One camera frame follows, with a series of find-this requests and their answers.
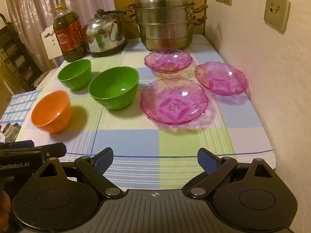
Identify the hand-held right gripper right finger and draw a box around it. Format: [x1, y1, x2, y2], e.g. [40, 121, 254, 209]
[189, 148, 275, 198]

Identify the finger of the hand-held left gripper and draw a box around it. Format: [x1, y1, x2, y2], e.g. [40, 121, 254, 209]
[0, 140, 35, 150]
[30, 143, 67, 163]

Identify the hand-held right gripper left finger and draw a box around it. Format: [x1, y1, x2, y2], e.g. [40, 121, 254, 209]
[36, 148, 123, 198]

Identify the orange plastic bowl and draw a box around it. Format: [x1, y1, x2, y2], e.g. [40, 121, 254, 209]
[31, 90, 72, 134]

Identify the large pink glass plate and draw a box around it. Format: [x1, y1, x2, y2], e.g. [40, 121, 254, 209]
[140, 77, 210, 126]

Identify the large green plastic bowl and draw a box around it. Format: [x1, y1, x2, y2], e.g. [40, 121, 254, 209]
[88, 66, 139, 111]

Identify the small green plastic bowl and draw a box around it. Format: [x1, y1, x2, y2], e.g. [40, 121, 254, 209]
[57, 59, 92, 91]

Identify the person's left hand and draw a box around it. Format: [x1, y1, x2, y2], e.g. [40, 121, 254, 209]
[0, 190, 12, 233]

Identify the small metal lidded jar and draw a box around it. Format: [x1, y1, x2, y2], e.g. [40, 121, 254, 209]
[1, 123, 20, 143]

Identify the blue white checkered towel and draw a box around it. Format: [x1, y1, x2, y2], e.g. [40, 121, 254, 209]
[0, 89, 45, 144]

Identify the checkered tablecloth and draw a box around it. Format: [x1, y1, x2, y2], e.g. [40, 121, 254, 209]
[15, 34, 277, 191]

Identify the dark storage rack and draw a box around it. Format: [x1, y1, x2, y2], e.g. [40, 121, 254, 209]
[0, 13, 44, 93]

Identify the cooking oil bottle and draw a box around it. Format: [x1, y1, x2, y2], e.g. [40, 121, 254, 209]
[50, 3, 89, 63]

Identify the stainless steel kettle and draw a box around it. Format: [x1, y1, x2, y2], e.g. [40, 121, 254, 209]
[83, 9, 128, 58]

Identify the pale sheer curtain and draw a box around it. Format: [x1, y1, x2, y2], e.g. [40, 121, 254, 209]
[3, 0, 116, 71]

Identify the stainless steel steamer pot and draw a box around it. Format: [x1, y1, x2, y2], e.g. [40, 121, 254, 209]
[125, 0, 209, 52]

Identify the large beige wall socket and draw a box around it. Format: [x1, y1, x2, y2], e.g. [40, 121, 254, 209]
[264, 0, 291, 35]

